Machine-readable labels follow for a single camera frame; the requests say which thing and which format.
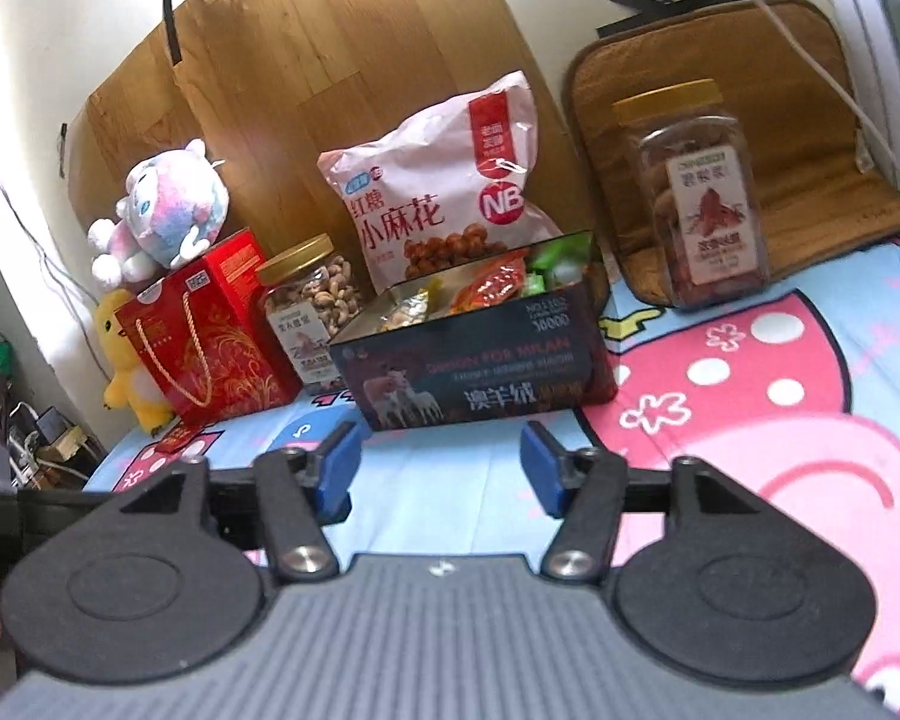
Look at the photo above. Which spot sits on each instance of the yellow snack packet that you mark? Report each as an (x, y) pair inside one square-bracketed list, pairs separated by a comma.
[(431, 286)]

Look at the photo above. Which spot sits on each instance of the wooden board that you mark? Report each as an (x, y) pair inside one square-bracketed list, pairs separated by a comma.
[(307, 52)]

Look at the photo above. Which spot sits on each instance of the red gift box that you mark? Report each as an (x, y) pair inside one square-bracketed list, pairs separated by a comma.
[(225, 330)]

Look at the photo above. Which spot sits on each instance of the clear nut snack packet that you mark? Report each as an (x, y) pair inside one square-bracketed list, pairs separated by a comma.
[(401, 315)]

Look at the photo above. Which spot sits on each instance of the red label jar, gold lid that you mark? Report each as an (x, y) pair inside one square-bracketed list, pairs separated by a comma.
[(712, 225)]

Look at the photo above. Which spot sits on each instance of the light green snack packet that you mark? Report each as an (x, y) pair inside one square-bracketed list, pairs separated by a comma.
[(547, 255)]

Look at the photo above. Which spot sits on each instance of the pink blue plush toy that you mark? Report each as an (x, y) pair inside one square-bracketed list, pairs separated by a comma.
[(172, 202)]

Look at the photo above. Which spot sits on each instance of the large pink snack bag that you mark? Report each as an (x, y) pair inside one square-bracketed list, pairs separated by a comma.
[(420, 180)]

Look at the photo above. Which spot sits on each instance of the black tape strip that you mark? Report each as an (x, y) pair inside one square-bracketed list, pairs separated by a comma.
[(172, 26)]

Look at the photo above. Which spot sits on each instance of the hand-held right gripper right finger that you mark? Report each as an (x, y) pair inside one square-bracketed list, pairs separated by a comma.
[(544, 469)]

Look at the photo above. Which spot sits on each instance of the small red envelope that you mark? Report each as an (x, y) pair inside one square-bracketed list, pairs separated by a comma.
[(176, 439)]

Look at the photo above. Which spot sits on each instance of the beige power strip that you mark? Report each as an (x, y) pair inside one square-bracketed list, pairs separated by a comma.
[(64, 446)]

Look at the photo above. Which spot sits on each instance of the printed cartoon bed sheet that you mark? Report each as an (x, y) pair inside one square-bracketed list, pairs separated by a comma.
[(720, 405)]

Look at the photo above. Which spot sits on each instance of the yellow plush toy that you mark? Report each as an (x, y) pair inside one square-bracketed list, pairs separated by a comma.
[(120, 337)]

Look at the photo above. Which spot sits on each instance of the black cardboard box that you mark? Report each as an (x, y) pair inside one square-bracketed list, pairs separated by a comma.
[(495, 367)]

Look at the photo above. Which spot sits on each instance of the orange snack packet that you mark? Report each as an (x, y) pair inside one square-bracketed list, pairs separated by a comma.
[(487, 286)]

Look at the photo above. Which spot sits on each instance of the brown seat cushion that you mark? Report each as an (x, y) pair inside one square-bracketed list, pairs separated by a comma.
[(795, 105)]

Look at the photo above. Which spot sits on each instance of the cashew jar with gold lid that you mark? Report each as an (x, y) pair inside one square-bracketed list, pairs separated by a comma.
[(307, 300)]

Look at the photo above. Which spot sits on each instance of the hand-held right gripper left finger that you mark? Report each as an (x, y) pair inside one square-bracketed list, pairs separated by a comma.
[(336, 472)]

